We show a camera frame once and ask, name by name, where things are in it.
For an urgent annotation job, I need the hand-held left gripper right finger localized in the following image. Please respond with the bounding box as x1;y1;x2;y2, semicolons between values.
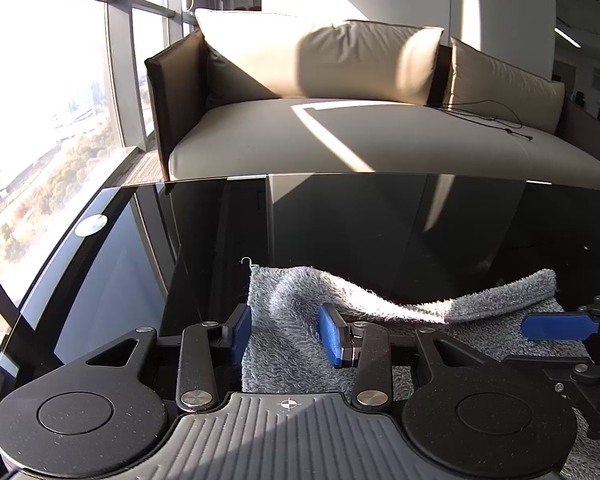
318;304;503;409

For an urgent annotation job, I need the ceiling light strip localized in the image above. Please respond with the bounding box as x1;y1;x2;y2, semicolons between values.
553;26;584;49

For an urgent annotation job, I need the round white sticker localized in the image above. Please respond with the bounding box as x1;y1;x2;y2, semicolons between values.
75;214;109;237

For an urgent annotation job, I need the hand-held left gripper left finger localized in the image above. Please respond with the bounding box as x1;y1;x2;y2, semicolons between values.
86;304;254;413

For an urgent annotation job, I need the small beige sofa cushion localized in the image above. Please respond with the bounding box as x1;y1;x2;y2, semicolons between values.
442;36;566;134

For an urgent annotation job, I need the thin black cable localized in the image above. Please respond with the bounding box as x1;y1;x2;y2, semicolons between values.
429;100;534;142

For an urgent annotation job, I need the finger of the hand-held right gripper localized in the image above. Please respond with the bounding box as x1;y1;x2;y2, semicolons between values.
521;296;600;343
505;347;600;442

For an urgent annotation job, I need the large beige sofa cushion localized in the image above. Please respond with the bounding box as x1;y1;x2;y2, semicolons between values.
195;8;446;112

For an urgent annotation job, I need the grey window frame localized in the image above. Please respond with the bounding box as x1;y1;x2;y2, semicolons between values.
0;0;203;333

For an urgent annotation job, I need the brown and beige sofa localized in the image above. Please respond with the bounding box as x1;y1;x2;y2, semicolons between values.
144;7;600;192

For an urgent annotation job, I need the grey terry towel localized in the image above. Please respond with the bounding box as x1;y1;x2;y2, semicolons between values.
241;257;600;480

